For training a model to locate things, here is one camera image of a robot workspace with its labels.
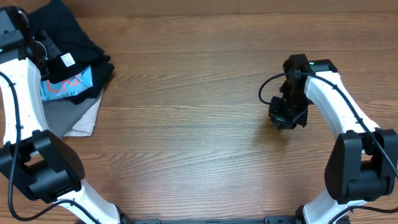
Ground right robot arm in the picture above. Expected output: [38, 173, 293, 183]
[264, 54, 397, 224]

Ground white folded cloth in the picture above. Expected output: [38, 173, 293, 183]
[65, 90, 103, 137]

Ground light blue printed folded shirt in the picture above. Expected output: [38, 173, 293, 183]
[40, 66, 93, 101]

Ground black folded shirt in stack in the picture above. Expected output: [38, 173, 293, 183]
[67, 55, 114, 105]

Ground grey folded shirt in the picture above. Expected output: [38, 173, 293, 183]
[43, 99, 83, 138]

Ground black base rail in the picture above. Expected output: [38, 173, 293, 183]
[130, 215, 303, 224]

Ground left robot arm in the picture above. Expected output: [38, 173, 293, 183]
[1, 6, 130, 223]

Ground black t-shirt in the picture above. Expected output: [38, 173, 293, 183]
[28, 1, 110, 83]

